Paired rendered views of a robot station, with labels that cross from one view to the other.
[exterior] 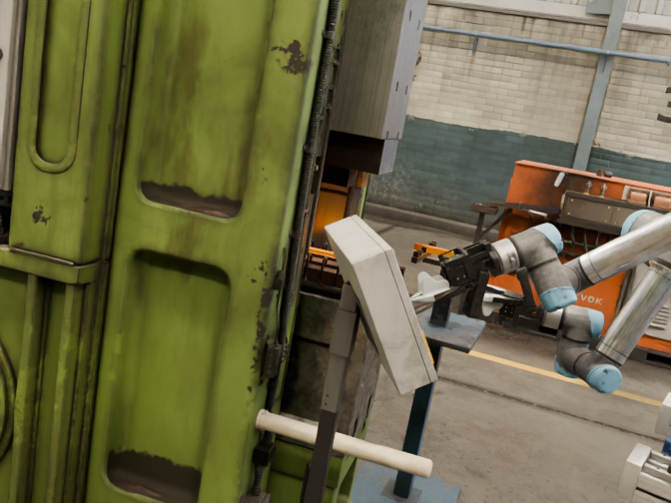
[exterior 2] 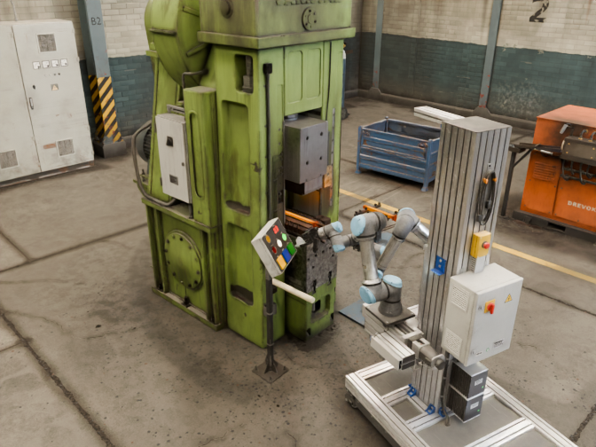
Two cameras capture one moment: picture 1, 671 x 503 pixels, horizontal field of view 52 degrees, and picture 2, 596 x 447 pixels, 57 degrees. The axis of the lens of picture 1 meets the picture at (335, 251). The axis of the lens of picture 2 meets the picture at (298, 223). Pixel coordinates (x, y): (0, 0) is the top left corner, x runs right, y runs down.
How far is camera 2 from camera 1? 2.64 m
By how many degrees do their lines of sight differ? 30
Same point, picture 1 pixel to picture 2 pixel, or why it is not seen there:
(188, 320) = (246, 245)
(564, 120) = not seen: outside the picture
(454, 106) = (576, 39)
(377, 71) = (295, 160)
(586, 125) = not seen: outside the picture
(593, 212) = (583, 152)
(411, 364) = (272, 269)
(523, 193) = (543, 137)
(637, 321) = (385, 254)
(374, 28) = (293, 145)
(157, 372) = (240, 261)
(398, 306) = (265, 253)
